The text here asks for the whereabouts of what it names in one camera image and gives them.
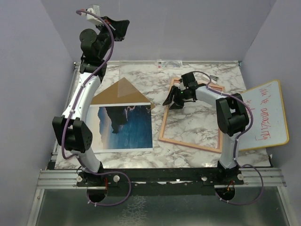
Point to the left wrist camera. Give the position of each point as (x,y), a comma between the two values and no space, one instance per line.
(94,9)

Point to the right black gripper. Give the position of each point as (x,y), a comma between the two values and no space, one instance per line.
(174,91)

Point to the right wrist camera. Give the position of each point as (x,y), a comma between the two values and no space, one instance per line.
(181,85)

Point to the clear acrylic sheet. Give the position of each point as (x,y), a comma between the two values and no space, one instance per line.
(139,73)

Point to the brown cardboard backing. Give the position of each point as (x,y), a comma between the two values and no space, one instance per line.
(121,92)

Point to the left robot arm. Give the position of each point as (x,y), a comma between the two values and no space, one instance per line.
(71,131)

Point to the small label card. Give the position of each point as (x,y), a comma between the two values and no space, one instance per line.
(169,64)

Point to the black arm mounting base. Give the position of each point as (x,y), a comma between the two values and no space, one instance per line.
(159,181)

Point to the white marker eraser piece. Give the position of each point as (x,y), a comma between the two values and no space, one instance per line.
(212,77)

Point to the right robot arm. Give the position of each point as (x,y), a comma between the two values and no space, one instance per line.
(234,117)

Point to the pink picture frame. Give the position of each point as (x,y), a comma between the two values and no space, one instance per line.
(194,126)

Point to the blue landscape photo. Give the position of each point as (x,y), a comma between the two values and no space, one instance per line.
(120,128)

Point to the yellow rimmed whiteboard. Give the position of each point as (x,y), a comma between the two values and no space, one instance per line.
(269,120)

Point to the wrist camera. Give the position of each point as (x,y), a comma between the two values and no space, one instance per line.
(94,9)
(181,85)

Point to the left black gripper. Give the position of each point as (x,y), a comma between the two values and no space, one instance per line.
(119,27)

